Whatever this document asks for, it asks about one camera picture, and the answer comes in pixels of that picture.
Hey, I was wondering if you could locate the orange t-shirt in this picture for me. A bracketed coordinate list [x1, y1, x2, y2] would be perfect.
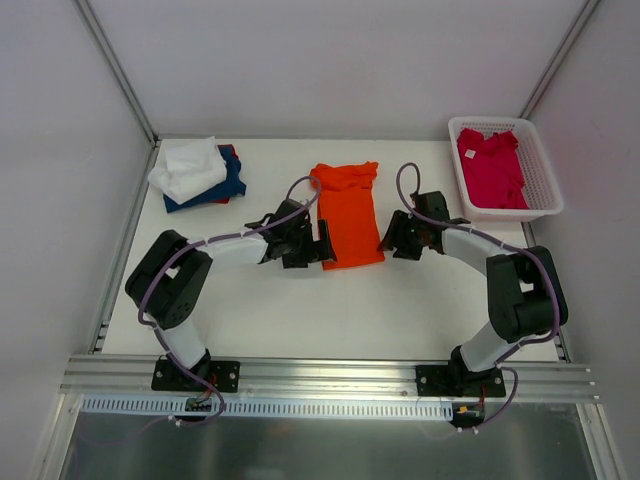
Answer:
[310, 162, 385, 271]

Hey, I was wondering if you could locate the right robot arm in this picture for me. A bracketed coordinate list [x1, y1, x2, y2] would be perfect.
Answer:
[378, 191, 568, 396]

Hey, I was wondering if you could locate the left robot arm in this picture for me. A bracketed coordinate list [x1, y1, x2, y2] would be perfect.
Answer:
[125, 199, 337, 390]

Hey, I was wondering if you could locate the blue folded t-shirt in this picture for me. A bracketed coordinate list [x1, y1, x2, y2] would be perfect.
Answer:
[163, 144, 247, 214]

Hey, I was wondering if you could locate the magenta t-shirt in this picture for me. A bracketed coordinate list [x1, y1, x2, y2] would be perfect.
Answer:
[457, 128, 529, 210]

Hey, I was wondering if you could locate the white folded t-shirt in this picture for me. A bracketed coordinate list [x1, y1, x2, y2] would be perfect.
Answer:
[147, 137, 227, 205]

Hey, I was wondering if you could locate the white plastic basket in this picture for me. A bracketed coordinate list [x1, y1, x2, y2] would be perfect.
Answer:
[448, 116, 564, 222]

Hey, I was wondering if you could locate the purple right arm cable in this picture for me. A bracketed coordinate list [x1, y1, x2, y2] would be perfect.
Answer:
[395, 162, 564, 434]

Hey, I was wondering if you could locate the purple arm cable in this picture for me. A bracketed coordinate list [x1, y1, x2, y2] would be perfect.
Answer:
[395, 162, 564, 434]
[137, 175, 322, 428]

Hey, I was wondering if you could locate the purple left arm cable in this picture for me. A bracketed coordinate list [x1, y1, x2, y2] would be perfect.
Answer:
[137, 175, 322, 428]

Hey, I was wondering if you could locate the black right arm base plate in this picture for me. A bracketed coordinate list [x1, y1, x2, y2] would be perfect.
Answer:
[415, 365, 506, 398]

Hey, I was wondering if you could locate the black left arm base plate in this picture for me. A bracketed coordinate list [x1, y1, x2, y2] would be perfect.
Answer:
[151, 358, 241, 393]

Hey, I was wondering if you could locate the white slotted cable duct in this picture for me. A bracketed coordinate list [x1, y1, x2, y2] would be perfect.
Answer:
[81, 395, 453, 422]

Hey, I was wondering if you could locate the aluminium mounting rail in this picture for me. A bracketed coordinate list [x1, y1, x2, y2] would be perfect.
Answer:
[59, 355, 603, 404]

